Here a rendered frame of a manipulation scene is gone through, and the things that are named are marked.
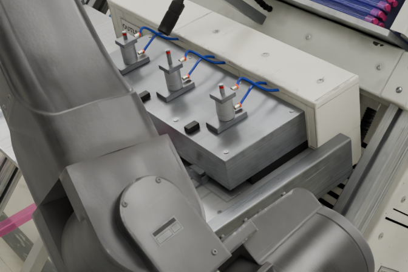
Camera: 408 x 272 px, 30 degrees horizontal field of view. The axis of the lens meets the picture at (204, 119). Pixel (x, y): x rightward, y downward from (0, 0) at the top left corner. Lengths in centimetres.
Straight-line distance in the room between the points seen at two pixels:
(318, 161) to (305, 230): 56
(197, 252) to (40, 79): 11
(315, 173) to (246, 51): 21
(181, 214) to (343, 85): 65
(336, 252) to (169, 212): 10
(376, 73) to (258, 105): 16
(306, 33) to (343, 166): 21
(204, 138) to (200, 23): 27
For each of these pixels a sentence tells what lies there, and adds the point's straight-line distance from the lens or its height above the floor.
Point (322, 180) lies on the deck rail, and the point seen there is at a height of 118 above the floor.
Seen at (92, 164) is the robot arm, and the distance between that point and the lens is 36.
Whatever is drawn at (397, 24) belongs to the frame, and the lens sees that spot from 99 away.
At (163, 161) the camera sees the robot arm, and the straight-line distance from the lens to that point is 37.
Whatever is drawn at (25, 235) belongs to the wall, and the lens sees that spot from 390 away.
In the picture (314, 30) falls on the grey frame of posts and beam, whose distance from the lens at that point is 111.
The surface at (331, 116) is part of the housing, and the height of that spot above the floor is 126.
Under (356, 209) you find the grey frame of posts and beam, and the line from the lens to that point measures 102.
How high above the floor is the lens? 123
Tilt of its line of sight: 3 degrees down
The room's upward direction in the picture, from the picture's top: 28 degrees clockwise
